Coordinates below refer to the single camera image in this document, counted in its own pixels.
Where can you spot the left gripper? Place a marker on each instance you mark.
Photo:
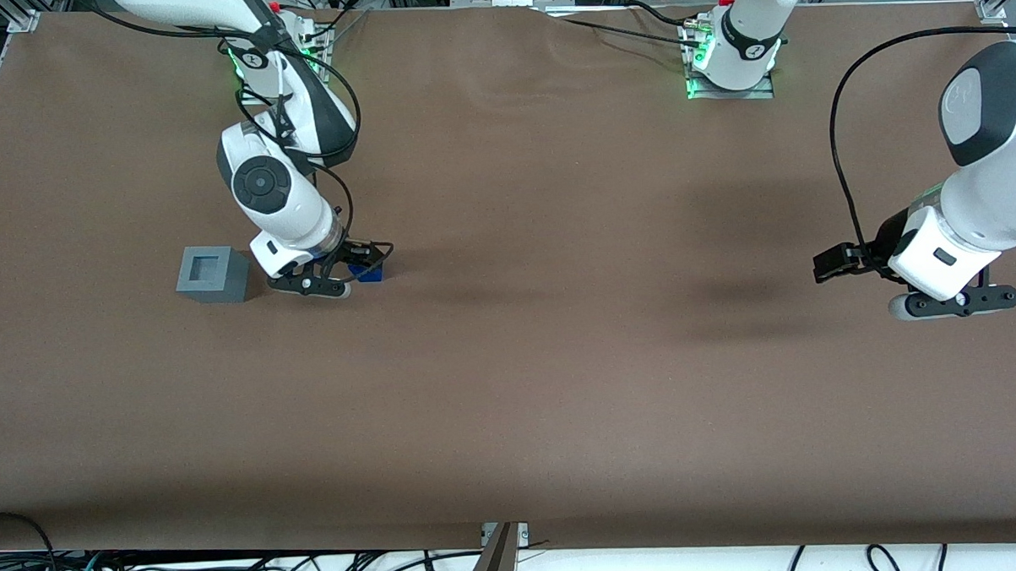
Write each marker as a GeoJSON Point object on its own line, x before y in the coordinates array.
{"type": "Point", "coordinates": [885, 242]}

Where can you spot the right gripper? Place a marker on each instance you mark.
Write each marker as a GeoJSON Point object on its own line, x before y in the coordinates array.
{"type": "Point", "coordinates": [356, 254]}

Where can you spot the blue plastic insert part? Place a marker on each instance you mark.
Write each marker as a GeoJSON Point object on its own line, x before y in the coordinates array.
{"type": "Point", "coordinates": [371, 273]}

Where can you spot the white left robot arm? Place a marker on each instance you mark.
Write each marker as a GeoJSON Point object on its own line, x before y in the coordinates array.
{"type": "Point", "coordinates": [1003, 192]}

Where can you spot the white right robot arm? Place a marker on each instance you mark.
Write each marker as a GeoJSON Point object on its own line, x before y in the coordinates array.
{"type": "Point", "coordinates": [281, 200]}

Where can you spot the gray square hollow base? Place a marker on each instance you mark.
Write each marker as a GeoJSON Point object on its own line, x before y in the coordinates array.
{"type": "Point", "coordinates": [236, 282]}

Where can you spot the brown table cover sheet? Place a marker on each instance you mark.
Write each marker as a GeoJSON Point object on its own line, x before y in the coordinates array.
{"type": "Point", "coordinates": [511, 361]}

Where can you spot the aluminium profile bar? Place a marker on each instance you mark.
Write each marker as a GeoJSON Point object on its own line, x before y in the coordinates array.
{"type": "Point", "coordinates": [497, 565]}

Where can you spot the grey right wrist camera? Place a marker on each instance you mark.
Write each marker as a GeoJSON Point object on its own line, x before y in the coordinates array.
{"type": "Point", "coordinates": [305, 286]}

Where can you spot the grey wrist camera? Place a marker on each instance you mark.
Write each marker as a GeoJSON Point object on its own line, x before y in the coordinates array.
{"type": "Point", "coordinates": [305, 286]}
{"type": "Point", "coordinates": [965, 302]}

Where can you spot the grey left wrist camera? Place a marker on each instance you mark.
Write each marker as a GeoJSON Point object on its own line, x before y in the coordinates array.
{"type": "Point", "coordinates": [965, 302]}

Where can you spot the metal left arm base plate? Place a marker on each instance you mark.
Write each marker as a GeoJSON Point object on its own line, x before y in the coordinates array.
{"type": "Point", "coordinates": [734, 94]}

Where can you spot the metal corner bracket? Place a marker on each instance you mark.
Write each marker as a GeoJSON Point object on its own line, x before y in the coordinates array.
{"type": "Point", "coordinates": [990, 11]}
{"type": "Point", "coordinates": [24, 22]}

